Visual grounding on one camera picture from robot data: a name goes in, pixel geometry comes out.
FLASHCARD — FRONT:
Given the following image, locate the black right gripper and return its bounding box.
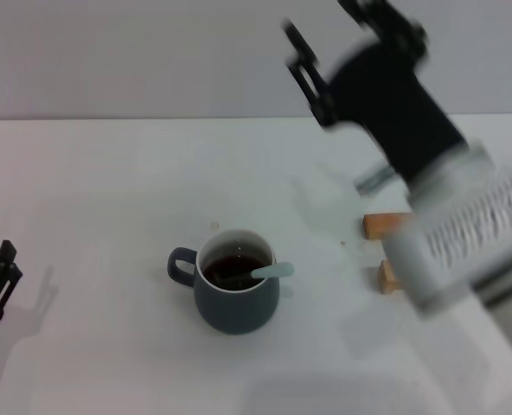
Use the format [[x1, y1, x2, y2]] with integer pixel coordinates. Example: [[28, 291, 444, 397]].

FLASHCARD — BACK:
[[281, 0, 465, 183]]

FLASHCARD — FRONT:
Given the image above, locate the blue handled metal spoon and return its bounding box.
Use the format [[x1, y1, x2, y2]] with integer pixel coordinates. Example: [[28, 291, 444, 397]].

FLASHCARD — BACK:
[[212, 261, 296, 287]]

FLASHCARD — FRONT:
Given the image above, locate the dark grey ceramic cup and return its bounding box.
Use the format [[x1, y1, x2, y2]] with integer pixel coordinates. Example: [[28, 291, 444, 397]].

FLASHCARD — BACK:
[[166, 228, 280, 336]]

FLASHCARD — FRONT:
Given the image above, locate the flat wooden block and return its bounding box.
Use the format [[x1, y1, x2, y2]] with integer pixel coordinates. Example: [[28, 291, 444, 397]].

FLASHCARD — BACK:
[[362, 212, 415, 239]]

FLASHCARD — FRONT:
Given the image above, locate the dark coffee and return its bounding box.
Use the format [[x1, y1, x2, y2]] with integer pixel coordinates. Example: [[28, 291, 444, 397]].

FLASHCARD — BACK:
[[202, 255, 268, 291]]

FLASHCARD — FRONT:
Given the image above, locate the notched wooden block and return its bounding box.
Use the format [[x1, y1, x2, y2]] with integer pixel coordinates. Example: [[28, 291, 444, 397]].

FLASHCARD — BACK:
[[377, 259, 402, 296]]

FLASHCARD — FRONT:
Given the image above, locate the metal cable connector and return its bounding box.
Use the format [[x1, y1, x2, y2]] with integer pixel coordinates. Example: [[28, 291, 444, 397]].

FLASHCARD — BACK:
[[353, 166, 398, 196]]

